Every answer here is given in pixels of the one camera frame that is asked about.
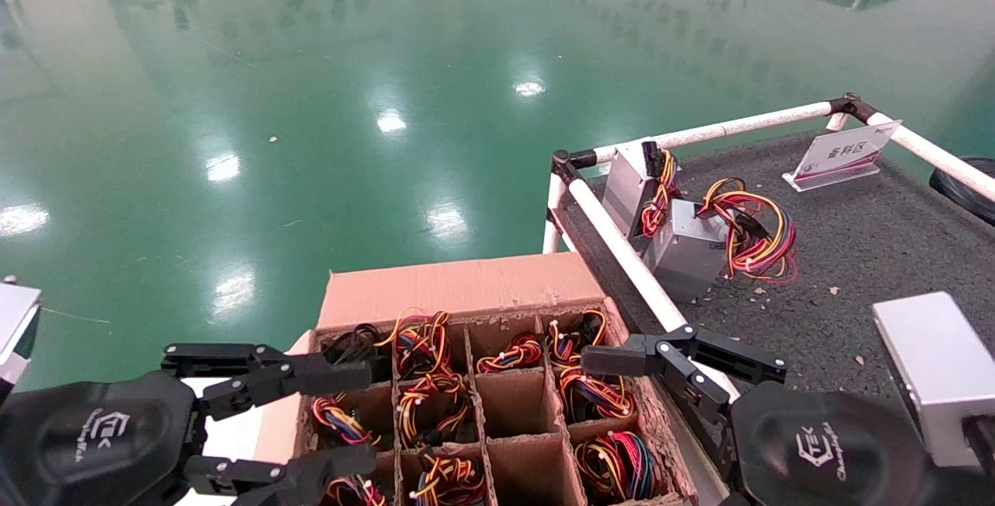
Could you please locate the white flat panel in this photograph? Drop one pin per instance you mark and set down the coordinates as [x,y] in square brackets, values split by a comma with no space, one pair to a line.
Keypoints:
[233,436]

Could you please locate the clear acrylic sign stand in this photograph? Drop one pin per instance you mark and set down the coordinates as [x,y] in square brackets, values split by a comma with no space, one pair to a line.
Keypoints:
[843,152]

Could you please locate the white pipe table frame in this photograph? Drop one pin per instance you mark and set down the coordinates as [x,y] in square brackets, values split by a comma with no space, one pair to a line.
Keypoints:
[622,246]

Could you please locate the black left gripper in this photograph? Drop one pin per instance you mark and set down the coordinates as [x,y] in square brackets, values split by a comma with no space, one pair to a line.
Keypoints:
[93,444]

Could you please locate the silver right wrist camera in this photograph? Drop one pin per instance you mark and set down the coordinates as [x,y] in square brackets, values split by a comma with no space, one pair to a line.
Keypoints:
[933,366]

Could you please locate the black rubber tyre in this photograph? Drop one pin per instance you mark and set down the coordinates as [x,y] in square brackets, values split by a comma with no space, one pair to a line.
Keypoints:
[968,187]

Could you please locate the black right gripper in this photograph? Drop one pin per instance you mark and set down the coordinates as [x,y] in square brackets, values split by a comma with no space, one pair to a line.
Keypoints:
[824,451]

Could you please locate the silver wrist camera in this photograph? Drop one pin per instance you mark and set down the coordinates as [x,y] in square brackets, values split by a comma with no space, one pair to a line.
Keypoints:
[15,319]
[933,366]

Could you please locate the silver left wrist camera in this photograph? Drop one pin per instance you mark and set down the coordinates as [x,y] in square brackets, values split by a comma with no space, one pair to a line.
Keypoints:
[15,319]

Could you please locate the cardboard box with dividers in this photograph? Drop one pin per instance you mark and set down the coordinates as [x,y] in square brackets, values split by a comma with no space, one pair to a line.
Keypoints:
[459,284]

